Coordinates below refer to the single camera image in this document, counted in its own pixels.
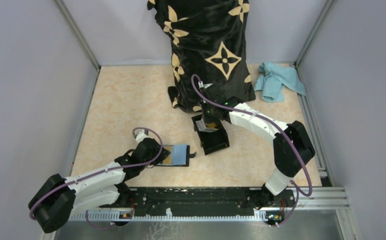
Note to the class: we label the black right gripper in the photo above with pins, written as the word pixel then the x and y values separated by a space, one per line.
pixel 207 119

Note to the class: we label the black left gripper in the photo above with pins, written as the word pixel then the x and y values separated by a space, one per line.
pixel 164 153

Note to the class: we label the light blue cloth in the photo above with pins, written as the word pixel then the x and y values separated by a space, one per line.
pixel 273 78

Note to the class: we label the gold credit card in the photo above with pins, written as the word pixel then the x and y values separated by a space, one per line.
pixel 168 157

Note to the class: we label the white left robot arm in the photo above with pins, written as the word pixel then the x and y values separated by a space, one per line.
pixel 60 198

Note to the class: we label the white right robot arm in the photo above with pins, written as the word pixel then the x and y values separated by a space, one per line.
pixel 292 146

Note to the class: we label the stack of cards in box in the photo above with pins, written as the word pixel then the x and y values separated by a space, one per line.
pixel 202 126

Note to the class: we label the black plastic card box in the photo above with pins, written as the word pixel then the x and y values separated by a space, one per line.
pixel 211 142

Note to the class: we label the black floral plush blanket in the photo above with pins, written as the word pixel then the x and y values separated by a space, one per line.
pixel 207 38

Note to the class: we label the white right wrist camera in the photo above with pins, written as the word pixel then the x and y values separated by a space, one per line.
pixel 203 86

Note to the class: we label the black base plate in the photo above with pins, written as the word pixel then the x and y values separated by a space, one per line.
pixel 200 202

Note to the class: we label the aluminium frame rail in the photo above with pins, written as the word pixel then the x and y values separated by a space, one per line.
pixel 322 199

